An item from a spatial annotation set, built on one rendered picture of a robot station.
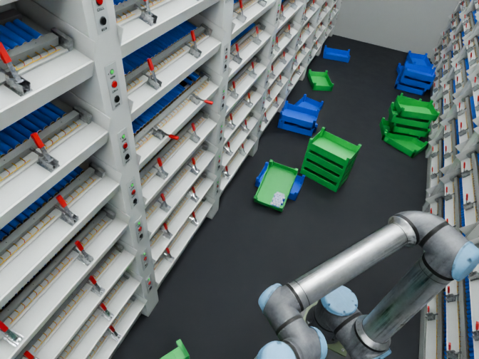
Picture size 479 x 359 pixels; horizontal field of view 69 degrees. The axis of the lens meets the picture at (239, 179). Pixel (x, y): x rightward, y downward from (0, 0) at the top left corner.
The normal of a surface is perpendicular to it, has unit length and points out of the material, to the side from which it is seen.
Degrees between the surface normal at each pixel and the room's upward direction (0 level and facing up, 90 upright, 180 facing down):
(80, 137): 19
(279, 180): 26
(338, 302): 5
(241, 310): 0
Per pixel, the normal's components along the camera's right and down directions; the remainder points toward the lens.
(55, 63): 0.38, -0.57
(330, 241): 0.09, -0.72
